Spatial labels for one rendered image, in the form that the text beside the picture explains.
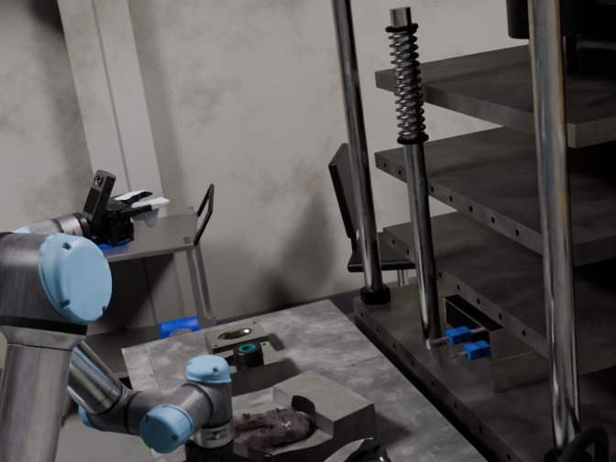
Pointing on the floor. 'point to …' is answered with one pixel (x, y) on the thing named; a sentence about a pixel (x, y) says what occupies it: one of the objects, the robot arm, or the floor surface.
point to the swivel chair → (342, 180)
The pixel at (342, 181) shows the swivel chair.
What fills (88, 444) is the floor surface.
